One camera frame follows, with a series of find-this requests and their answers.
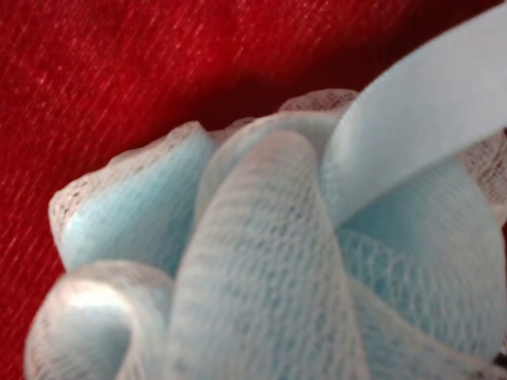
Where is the blue white mesh bath sponge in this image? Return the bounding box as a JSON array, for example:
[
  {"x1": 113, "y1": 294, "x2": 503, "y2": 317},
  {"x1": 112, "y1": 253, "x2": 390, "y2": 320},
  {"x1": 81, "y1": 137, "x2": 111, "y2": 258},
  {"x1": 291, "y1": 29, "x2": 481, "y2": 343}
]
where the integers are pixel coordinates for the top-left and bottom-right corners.
[{"x1": 24, "y1": 5, "x2": 506, "y2": 379}]

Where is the red velvet tablecloth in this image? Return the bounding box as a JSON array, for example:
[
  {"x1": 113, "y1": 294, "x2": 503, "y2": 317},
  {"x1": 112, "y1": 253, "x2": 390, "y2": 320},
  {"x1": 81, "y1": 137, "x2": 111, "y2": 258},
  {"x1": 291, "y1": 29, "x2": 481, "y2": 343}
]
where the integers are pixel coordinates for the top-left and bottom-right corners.
[{"x1": 1, "y1": 1, "x2": 493, "y2": 379}]

